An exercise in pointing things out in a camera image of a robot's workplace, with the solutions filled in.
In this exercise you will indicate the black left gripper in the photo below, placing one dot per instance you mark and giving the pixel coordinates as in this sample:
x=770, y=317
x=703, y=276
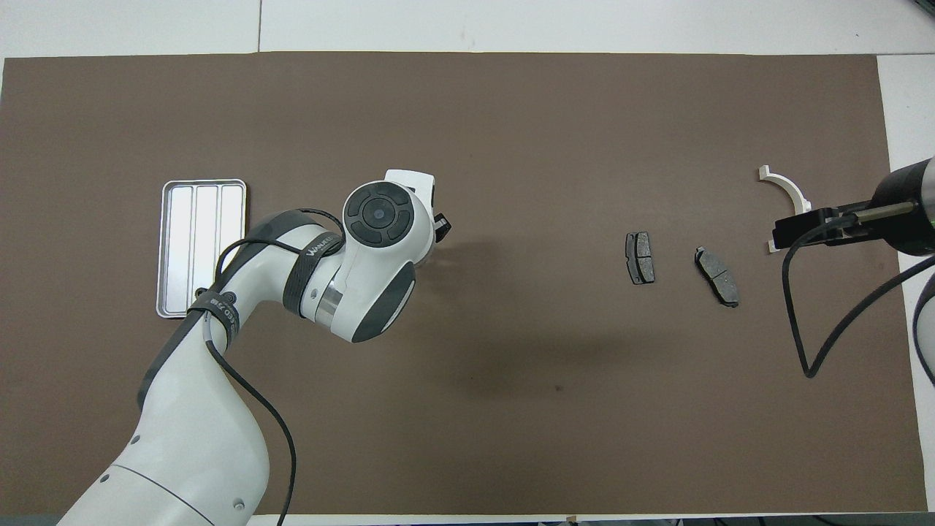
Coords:
x=442, y=226

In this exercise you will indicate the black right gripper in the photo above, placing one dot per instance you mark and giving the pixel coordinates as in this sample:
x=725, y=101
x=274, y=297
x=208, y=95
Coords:
x=898, y=219

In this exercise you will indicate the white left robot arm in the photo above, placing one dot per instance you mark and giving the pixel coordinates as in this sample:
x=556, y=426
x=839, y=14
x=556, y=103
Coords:
x=190, y=438

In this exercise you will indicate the silver metal tray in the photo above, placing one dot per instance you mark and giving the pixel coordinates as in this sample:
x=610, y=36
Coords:
x=197, y=234

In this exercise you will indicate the curved dark brake pad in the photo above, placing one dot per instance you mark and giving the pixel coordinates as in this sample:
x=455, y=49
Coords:
x=716, y=276

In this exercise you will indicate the rectangular dark brake pad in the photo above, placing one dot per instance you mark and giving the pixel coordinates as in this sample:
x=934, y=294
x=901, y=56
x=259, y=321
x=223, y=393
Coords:
x=640, y=257

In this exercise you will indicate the brown table mat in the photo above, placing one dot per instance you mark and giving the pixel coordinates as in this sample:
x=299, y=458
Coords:
x=511, y=380

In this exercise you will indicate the white curved plastic bracket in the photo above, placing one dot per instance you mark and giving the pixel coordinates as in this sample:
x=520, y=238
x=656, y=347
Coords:
x=792, y=191

